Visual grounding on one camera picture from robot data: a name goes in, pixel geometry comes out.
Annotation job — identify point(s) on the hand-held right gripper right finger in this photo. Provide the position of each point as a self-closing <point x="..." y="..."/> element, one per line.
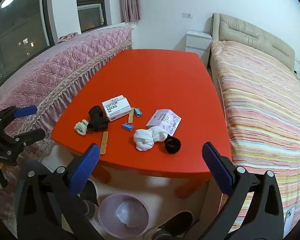
<point x="217" y="170"/>

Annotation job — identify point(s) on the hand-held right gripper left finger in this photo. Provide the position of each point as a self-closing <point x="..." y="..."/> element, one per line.
<point x="86" y="165"/>

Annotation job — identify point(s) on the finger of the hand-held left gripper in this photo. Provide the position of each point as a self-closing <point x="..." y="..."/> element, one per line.
<point x="32" y="134"/>
<point x="26" y="111"/>

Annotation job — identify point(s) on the wooden clothespin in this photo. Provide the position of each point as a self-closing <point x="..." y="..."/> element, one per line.
<point x="131" y="116"/>
<point x="105" y="142"/>

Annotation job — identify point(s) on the green and white sock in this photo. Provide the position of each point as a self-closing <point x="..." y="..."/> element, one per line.
<point x="81" y="128"/>

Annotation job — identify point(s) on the black sock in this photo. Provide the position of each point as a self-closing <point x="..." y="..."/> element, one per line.
<point x="172" y="146"/>
<point x="97" y="120"/>

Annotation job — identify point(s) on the pink trash bin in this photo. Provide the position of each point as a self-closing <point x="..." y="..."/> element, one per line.
<point x="107" y="212"/>

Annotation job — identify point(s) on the white sock box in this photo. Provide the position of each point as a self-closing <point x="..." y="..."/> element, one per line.
<point x="115" y="107"/>

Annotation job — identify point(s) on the pink and white packaging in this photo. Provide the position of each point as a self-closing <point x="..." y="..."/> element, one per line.
<point x="165" y="121"/>

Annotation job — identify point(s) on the blue toy brick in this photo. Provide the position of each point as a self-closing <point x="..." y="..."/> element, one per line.
<point x="127" y="127"/>

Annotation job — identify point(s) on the pink quilted cover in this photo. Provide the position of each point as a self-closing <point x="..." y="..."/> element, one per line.
<point x="65" y="65"/>

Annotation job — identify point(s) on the white plastic bag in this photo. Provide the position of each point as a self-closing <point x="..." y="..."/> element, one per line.
<point x="127" y="213"/>

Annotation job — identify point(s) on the black shoe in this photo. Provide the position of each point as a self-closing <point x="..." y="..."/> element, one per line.
<point x="176" y="223"/>

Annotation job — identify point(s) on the teal toy brick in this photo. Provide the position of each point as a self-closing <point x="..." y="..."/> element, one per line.
<point x="138" y="111"/>

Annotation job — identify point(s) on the pink cushion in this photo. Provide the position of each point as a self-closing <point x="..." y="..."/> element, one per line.
<point x="68" y="37"/>

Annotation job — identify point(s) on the white phone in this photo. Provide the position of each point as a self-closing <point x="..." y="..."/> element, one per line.
<point x="289" y="216"/>

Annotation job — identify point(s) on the dark framed window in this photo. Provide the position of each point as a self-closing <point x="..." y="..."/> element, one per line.
<point x="22" y="25"/>

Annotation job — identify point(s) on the red table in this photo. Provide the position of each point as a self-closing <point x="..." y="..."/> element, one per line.
<point x="140" y="80"/>

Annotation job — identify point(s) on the white nightstand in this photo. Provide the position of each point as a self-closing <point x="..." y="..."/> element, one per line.
<point x="197" y="42"/>

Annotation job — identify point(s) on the beige upholstered bed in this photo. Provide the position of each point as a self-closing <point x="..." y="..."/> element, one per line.
<point x="252" y="32"/>

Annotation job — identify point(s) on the pink curtain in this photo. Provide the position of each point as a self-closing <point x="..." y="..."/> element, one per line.
<point x="130" y="0"/>

